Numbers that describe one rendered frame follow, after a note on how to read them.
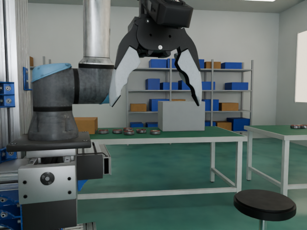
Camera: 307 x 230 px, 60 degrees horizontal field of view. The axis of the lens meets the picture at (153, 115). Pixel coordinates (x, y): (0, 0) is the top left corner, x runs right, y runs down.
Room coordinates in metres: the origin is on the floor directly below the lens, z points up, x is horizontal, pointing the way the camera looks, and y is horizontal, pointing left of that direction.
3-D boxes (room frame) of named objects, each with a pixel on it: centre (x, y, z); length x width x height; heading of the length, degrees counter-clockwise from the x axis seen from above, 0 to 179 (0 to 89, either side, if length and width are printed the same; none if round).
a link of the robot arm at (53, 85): (0.84, 0.31, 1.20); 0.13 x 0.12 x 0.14; 113
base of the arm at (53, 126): (0.84, 0.32, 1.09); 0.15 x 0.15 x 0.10
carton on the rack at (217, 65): (6.58, -1.40, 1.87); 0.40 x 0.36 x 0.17; 6
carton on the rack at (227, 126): (6.62, -1.70, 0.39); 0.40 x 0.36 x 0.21; 6
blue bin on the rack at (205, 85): (6.55, -1.27, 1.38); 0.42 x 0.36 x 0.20; 5
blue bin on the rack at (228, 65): (6.63, -1.88, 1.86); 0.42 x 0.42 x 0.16; 8
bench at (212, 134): (2.98, 0.19, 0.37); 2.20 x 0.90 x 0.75; 97
